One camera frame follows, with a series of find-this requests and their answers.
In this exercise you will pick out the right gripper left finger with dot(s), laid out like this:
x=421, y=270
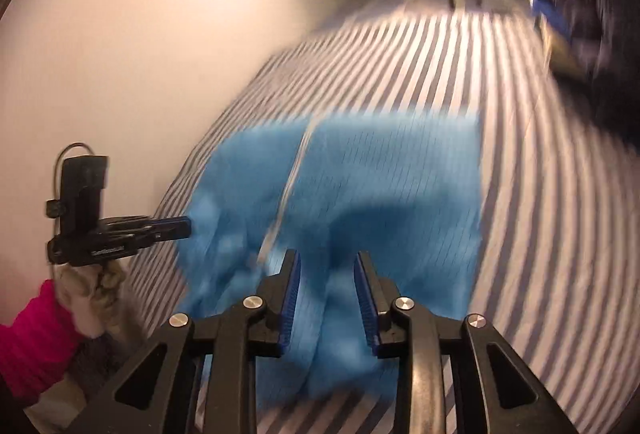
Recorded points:
x=290, y=280

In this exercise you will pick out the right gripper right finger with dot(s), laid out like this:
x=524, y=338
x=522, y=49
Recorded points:
x=372, y=301

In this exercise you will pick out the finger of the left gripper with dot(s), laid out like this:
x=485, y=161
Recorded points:
x=181, y=222
x=171, y=233

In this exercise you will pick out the light blue work jacket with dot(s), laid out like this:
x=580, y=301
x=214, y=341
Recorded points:
x=404, y=188

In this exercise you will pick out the left pink sleeve forearm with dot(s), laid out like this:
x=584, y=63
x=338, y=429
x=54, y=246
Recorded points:
x=38, y=347

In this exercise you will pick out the left gloved hand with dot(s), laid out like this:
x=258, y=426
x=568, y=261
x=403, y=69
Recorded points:
x=93, y=295

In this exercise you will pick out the striped bed quilt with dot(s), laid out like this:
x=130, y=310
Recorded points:
x=559, y=272

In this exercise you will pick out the dark navy folded jacket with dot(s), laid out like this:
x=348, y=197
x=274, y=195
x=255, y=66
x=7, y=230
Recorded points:
x=604, y=35

